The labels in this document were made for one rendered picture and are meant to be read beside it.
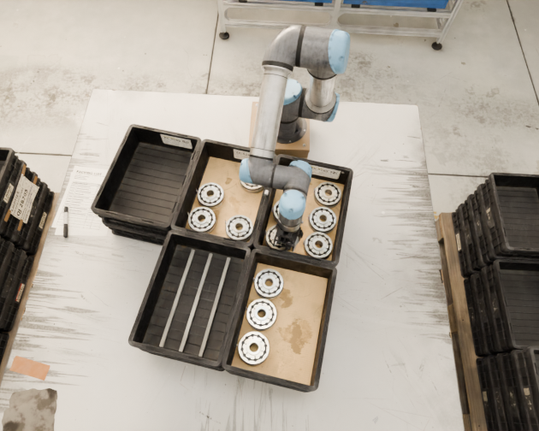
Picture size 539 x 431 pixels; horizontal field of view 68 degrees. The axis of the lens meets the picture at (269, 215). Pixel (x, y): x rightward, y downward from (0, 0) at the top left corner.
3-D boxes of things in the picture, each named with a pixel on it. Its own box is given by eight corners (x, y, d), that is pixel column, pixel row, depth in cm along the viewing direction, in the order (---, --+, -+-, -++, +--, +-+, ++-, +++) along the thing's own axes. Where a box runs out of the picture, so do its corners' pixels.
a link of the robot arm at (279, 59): (263, 13, 113) (234, 182, 120) (302, 18, 112) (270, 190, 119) (269, 26, 124) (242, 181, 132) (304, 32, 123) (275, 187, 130)
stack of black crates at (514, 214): (449, 212, 232) (489, 171, 192) (500, 215, 232) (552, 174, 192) (460, 279, 215) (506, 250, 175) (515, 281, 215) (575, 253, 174)
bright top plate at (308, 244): (307, 230, 148) (307, 229, 148) (334, 235, 147) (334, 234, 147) (302, 255, 144) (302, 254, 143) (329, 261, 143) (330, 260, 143)
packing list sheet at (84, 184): (70, 166, 176) (69, 165, 176) (122, 168, 176) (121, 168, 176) (49, 234, 162) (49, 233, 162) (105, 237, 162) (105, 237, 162)
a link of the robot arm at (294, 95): (275, 97, 170) (275, 73, 158) (305, 103, 168) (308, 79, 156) (269, 119, 165) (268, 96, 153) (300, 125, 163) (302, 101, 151)
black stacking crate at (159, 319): (175, 241, 150) (169, 229, 140) (251, 259, 148) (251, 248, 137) (137, 349, 133) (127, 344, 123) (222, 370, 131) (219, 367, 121)
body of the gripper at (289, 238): (272, 245, 137) (273, 232, 126) (280, 224, 141) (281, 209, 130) (293, 252, 136) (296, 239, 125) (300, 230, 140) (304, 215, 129)
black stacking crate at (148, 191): (139, 141, 169) (131, 124, 159) (205, 155, 167) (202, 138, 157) (101, 223, 153) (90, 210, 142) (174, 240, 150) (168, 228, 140)
